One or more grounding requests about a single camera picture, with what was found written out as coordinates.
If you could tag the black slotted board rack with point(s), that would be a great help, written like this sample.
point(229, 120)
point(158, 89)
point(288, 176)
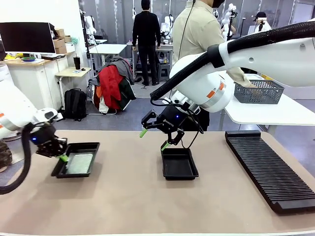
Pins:
point(270, 169)

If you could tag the black computer monitor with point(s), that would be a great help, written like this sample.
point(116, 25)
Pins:
point(27, 37)

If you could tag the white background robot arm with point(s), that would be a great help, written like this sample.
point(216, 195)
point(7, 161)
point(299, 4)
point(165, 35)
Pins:
point(167, 25)
point(227, 17)

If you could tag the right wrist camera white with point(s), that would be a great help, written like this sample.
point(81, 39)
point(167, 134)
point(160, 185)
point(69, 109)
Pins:
point(177, 100)

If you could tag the black tumbler with straw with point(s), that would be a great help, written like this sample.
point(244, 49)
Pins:
point(77, 63)

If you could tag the person in white hoodie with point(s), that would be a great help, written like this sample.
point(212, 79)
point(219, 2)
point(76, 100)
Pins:
point(262, 23)

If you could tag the black ESD tray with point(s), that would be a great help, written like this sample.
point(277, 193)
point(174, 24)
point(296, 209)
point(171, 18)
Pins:
point(179, 164)
point(61, 173)

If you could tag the person's right hand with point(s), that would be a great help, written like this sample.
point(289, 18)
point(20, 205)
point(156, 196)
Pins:
point(253, 85)

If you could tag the red jacket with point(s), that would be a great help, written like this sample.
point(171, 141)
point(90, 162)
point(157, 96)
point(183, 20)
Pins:
point(110, 86)

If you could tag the person's right forearm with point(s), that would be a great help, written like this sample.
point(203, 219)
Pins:
point(240, 76)

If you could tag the green bowl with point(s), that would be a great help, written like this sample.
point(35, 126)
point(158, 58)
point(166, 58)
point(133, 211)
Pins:
point(28, 59)

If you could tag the white side table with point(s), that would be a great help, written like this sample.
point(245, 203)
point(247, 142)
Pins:
point(270, 113)

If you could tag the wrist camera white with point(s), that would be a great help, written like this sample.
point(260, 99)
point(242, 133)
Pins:
point(177, 100)
point(50, 115)

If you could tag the grey mesh basket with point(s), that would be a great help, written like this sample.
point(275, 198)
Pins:
point(258, 94)

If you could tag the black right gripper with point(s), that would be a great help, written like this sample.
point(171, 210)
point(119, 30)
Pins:
point(172, 120)

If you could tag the black camera tripod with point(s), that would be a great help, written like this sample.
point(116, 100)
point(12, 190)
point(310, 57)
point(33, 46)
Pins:
point(231, 24)

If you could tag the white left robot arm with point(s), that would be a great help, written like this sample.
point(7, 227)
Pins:
point(12, 108)

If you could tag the person in beige shirt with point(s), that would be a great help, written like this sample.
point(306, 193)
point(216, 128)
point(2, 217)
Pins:
point(197, 32)

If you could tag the camouflage bag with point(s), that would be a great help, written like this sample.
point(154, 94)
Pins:
point(5, 157)

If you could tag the large cardboard box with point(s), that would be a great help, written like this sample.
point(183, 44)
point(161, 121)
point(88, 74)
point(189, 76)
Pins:
point(58, 43)

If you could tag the glass plate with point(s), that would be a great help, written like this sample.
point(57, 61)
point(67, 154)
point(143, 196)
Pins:
point(80, 163)

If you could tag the person in black clothes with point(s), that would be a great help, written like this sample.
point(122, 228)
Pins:
point(146, 37)

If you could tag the small cardboard box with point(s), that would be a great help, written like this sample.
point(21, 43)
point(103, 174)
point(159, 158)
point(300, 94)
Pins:
point(59, 32)

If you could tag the white background work table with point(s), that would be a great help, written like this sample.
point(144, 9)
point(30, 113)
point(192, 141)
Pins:
point(107, 48)

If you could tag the small light wood desk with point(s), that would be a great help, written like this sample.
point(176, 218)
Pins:
point(72, 72)

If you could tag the white storage box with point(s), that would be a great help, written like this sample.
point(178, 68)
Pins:
point(70, 47)

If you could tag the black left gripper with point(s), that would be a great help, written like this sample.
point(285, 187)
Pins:
point(43, 138)

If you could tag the black backpack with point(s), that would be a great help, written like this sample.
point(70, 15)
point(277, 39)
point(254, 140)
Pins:
point(75, 104)

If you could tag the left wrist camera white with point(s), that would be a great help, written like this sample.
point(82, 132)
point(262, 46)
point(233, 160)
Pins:
point(50, 115)

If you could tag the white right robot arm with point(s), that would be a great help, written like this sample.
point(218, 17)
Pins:
point(204, 83)

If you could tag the grey jacket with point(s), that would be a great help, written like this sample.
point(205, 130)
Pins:
point(123, 67)

